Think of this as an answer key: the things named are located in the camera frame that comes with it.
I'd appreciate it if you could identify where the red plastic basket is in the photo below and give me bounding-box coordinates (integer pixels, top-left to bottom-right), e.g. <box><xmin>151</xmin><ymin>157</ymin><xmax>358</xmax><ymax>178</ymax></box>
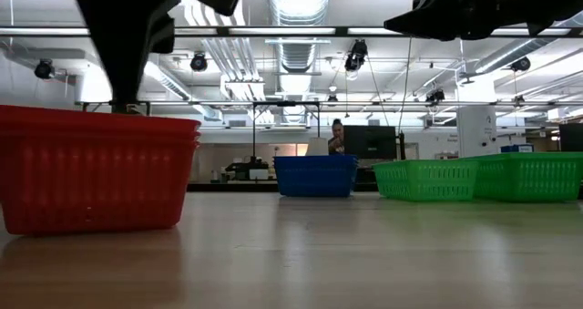
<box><xmin>0</xmin><ymin>138</ymin><xmax>199</xmax><ymax>236</ymax></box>
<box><xmin>0</xmin><ymin>104</ymin><xmax>202</xmax><ymax>134</ymax></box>
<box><xmin>0</xmin><ymin>129</ymin><xmax>202</xmax><ymax>142</ymax></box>

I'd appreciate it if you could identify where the green plastic basket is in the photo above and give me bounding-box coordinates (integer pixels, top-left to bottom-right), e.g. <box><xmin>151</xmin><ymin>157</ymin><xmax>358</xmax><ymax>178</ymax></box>
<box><xmin>459</xmin><ymin>151</ymin><xmax>583</xmax><ymax>204</ymax></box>
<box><xmin>373</xmin><ymin>161</ymin><xmax>479</xmax><ymax>203</ymax></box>
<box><xmin>372</xmin><ymin>159</ymin><xmax>480</xmax><ymax>166</ymax></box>

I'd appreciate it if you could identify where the person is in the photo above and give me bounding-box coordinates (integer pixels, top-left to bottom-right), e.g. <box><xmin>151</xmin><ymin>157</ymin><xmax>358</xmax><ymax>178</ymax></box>
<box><xmin>327</xmin><ymin>118</ymin><xmax>346</xmax><ymax>156</ymax></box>

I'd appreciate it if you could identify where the silver ceiling duct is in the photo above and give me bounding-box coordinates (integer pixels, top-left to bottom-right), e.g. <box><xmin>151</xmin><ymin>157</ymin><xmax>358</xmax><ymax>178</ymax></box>
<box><xmin>267</xmin><ymin>0</ymin><xmax>332</xmax><ymax>74</ymax></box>

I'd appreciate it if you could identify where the blue storage box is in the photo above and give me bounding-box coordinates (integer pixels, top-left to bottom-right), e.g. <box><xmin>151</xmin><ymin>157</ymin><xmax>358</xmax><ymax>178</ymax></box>
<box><xmin>500</xmin><ymin>143</ymin><xmax>535</xmax><ymax>154</ymax></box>

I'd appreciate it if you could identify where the black aluminium rig frame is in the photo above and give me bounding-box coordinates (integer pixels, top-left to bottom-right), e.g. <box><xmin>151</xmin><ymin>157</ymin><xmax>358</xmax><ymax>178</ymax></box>
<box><xmin>0</xmin><ymin>25</ymin><xmax>583</xmax><ymax>39</ymax></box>

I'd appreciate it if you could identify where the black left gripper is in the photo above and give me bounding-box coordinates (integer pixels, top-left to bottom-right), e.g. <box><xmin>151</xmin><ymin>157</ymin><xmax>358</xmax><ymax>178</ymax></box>
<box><xmin>68</xmin><ymin>0</ymin><xmax>248</xmax><ymax>115</ymax></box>

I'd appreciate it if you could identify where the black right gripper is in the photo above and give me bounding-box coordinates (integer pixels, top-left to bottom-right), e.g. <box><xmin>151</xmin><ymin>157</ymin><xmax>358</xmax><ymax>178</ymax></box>
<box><xmin>383</xmin><ymin>0</ymin><xmax>557</xmax><ymax>43</ymax></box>

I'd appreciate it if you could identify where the black computer monitor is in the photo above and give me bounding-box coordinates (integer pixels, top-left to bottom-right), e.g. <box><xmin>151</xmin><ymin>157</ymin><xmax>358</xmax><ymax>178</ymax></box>
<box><xmin>342</xmin><ymin>125</ymin><xmax>398</xmax><ymax>160</ymax></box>
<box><xmin>558</xmin><ymin>122</ymin><xmax>583</xmax><ymax>153</ymax></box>

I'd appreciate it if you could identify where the white pillar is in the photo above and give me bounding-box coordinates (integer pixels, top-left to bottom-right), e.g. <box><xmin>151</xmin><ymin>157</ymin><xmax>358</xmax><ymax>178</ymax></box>
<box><xmin>455</xmin><ymin>77</ymin><xmax>498</xmax><ymax>160</ymax></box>

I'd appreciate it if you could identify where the white lamp shade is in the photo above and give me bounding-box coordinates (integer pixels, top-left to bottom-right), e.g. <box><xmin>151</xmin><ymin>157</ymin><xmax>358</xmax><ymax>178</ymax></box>
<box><xmin>305</xmin><ymin>136</ymin><xmax>330</xmax><ymax>157</ymax></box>

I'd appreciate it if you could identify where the blue plastic basket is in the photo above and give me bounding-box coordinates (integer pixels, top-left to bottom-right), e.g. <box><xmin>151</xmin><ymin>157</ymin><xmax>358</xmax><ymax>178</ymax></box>
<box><xmin>272</xmin><ymin>158</ymin><xmax>359</xmax><ymax>164</ymax></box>
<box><xmin>272</xmin><ymin>160</ymin><xmax>359</xmax><ymax>199</ymax></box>
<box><xmin>272</xmin><ymin>154</ymin><xmax>359</xmax><ymax>160</ymax></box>

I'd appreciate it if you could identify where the black ceiling spotlight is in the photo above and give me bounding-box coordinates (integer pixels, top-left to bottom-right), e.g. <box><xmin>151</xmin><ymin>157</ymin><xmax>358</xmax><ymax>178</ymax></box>
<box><xmin>33</xmin><ymin>57</ymin><xmax>56</xmax><ymax>81</ymax></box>
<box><xmin>189</xmin><ymin>51</ymin><xmax>210</xmax><ymax>73</ymax></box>
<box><xmin>509</xmin><ymin>56</ymin><xmax>533</xmax><ymax>73</ymax></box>
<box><xmin>343</xmin><ymin>38</ymin><xmax>369</xmax><ymax>73</ymax></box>

